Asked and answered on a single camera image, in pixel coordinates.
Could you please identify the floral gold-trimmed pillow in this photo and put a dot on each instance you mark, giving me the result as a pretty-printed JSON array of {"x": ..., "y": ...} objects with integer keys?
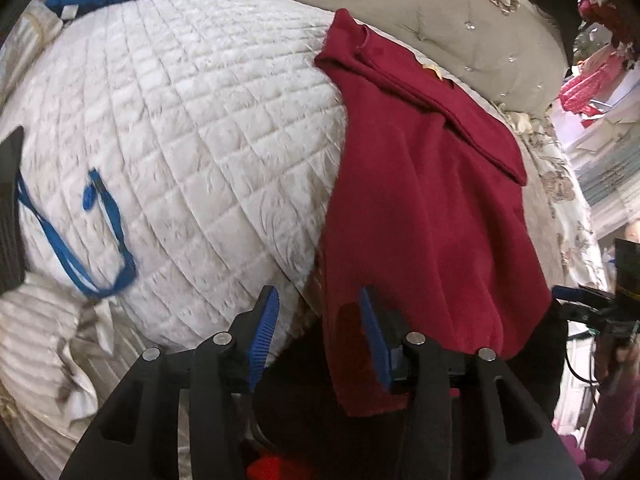
[{"x": 36, "y": 28}]

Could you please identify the cream floral bedsheet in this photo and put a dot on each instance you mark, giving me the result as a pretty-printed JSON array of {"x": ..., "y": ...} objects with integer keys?
[{"x": 558, "y": 217}]

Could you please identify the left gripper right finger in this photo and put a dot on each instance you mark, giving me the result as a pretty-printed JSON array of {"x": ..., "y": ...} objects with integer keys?
[{"x": 468, "y": 416}]

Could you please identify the striped folded linens stack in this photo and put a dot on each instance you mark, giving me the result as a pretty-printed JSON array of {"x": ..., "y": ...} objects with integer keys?
[{"x": 610, "y": 184}]

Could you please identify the dark red sweater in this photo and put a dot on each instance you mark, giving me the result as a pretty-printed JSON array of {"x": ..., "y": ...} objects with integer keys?
[{"x": 427, "y": 208}]

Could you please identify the right hand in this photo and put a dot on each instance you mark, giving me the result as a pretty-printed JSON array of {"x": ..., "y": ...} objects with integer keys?
[{"x": 612, "y": 358}]

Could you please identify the white quilted bedspread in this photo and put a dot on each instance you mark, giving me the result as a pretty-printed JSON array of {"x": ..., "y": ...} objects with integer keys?
[{"x": 219, "y": 140}]

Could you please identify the pink red hanging clothes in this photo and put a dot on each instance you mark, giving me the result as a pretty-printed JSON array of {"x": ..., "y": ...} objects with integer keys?
[{"x": 600, "y": 74}]

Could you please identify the beige tufted headboard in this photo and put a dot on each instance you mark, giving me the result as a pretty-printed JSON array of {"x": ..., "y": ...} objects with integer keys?
[{"x": 515, "y": 59}]

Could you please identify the black camera box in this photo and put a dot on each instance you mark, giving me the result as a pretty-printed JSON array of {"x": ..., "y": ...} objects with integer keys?
[{"x": 627, "y": 265}]

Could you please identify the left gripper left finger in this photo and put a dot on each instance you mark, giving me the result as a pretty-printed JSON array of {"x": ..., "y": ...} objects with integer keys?
[{"x": 135, "y": 433}]

